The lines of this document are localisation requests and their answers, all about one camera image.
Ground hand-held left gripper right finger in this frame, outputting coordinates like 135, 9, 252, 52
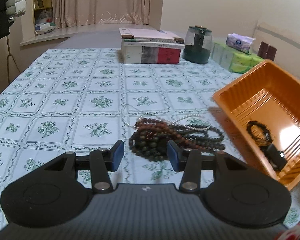
167, 140, 248, 195

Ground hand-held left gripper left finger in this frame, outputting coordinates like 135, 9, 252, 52
44, 140, 125, 195

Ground large dark bead bracelet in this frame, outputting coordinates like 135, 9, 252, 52
129, 132, 169, 162

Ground silver chain necklace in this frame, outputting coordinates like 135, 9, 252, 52
121, 104, 212, 132

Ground red bead bracelet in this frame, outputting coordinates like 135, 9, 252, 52
135, 118, 170, 140

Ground long dark bead necklace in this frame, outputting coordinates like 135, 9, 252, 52
165, 120, 225, 154

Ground orange plastic tray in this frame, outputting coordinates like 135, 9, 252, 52
212, 59, 300, 191

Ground black oblong case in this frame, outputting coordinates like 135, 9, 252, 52
264, 142, 288, 172

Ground thick white red book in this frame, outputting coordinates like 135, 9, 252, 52
121, 42, 185, 65

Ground glass jar dark green base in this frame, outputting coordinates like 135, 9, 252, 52
183, 25, 212, 64

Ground green tissue pack bundle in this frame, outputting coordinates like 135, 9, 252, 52
211, 41, 264, 74

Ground thin striped spine book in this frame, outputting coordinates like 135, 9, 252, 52
122, 37, 185, 44

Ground pale pink cover book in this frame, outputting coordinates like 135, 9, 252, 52
119, 28, 177, 40

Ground purple white tissue pack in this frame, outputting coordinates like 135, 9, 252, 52
226, 33, 256, 55

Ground brown jar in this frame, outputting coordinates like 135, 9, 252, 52
258, 41, 277, 62

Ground red white packet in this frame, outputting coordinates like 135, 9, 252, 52
275, 221, 300, 240

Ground white plastic bag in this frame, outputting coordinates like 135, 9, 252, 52
34, 9, 57, 34

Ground beige patterned curtain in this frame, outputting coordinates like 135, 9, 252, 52
51, 0, 152, 29

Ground clear plastic cover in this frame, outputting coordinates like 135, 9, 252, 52
252, 17, 300, 63

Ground black grey puffer jacket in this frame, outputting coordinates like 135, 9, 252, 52
0, 0, 27, 47

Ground black bead bracelet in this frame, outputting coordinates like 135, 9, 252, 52
247, 120, 272, 143

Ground brown cord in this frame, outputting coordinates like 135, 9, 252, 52
5, 35, 22, 85

